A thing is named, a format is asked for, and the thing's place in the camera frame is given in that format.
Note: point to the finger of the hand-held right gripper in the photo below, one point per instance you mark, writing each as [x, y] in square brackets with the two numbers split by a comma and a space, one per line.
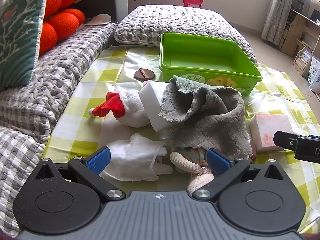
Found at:
[314, 136]
[285, 140]

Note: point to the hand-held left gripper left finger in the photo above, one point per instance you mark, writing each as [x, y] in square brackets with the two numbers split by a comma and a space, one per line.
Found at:
[98, 160]

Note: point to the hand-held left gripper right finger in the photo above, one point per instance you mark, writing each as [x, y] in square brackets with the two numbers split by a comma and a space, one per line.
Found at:
[218, 161]

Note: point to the pink-stained white sponge block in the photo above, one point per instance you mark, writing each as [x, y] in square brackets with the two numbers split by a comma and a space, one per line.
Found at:
[270, 132]

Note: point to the bunny plush doll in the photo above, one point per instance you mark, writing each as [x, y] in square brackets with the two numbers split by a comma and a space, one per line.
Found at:
[197, 182]

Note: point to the white cloth glove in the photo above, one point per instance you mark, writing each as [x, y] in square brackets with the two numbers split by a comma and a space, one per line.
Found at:
[135, 155]

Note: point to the grey quilted towel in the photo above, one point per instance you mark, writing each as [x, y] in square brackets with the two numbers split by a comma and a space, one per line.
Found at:
[215, 115]

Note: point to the santa plush toy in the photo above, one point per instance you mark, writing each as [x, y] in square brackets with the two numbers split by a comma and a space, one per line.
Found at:
[132, 110]

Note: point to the green plastic bin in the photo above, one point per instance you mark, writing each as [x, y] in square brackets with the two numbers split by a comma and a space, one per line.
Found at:
[200, 57]

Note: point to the yellow-green checkered tablecloth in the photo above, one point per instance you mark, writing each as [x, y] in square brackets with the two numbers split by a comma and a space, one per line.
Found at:
[82, 127]

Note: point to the white paper bag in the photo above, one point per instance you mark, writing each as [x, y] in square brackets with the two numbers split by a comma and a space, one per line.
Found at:
[315, 75]

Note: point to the brown powder puff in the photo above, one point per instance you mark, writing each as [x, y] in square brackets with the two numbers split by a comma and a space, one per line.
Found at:
[143, 74]

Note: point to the grey quilted sofa cover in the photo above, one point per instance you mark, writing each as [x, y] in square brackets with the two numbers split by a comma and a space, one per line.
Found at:
[62, 67]

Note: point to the wooden shelf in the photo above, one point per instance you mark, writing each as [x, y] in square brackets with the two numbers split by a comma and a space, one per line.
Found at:
[300, 35]

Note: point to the beige curtain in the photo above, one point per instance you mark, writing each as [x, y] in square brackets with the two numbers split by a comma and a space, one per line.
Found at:
[280, 12]

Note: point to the beige scalloped pouch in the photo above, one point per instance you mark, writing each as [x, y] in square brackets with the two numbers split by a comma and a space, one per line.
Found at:
[98, 20]

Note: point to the orange carrot plush cushion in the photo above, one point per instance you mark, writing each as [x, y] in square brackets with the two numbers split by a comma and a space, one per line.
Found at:
[62, 22]

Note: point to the grey quilted ottoman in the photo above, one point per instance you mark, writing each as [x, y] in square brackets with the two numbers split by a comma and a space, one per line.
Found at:
[175, 22]

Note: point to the teal branch-print pillow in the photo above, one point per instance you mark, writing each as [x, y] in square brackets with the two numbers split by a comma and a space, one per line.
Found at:
[17, 35]

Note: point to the dark grey sofa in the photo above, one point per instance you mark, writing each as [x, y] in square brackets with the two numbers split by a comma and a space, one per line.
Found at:
[112, 5]

